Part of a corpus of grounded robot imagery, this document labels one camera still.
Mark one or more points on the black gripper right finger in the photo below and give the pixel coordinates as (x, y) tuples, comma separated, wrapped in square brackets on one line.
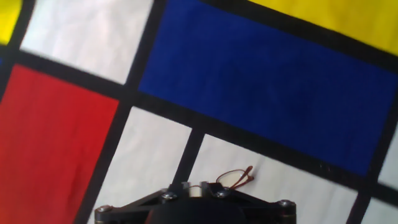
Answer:
[(224, 193)]

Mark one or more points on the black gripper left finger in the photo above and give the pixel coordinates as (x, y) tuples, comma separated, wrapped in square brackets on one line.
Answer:
[(174, 191)]

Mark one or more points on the brown thin-framed glasses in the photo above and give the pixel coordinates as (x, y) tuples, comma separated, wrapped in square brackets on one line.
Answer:
[(248, 170)]

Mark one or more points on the colour block tablecloth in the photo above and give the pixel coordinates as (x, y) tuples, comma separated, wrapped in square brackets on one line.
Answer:
[(264, 77)]

